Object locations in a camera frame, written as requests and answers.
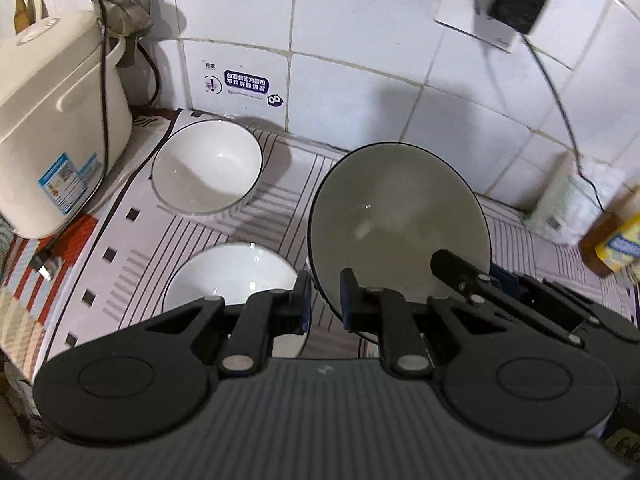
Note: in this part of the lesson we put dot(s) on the white bowl black rim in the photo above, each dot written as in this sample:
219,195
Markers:
207,170
400,210
225,280

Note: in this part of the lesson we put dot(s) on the cooking wine bottle yellow label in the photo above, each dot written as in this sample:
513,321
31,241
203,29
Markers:
612,245

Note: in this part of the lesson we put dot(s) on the small blue wall sticker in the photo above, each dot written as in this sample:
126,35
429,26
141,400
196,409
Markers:
245,87

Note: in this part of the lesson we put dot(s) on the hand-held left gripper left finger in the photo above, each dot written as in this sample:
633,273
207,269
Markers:
302,305

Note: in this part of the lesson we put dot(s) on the striped tablecloth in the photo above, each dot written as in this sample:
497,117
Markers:
125,240

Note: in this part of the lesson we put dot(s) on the black power plug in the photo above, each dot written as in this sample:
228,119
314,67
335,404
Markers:
45,266

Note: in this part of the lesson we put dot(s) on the colourful patterned cloth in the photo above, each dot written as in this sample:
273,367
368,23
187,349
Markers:
30,285

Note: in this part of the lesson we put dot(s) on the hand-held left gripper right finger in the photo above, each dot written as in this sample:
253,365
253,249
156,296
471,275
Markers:
347,301

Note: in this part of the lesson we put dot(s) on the cream rice cooker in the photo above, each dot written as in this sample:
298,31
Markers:
55,125

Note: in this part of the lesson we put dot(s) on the white plastic bag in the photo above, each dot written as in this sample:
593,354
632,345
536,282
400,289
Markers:
570,200

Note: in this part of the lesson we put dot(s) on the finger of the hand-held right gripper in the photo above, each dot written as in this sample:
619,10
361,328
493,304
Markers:
502,280
460,270

